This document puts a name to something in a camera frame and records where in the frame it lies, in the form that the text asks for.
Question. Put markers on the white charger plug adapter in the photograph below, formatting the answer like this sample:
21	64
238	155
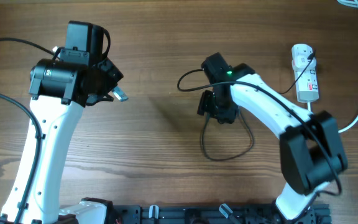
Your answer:
301	62

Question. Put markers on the turquoise screen smartphone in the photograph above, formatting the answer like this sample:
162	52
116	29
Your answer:
119	94

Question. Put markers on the white power strip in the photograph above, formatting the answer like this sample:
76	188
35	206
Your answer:
306	81

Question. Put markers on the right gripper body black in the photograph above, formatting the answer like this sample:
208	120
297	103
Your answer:
222	109

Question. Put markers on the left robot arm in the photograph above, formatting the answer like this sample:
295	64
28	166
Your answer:
77	75

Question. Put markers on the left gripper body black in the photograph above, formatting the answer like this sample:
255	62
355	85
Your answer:
110	75

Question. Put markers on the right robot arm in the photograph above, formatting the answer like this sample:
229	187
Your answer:
311	151

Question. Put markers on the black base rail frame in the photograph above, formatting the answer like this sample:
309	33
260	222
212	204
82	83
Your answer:
247	214

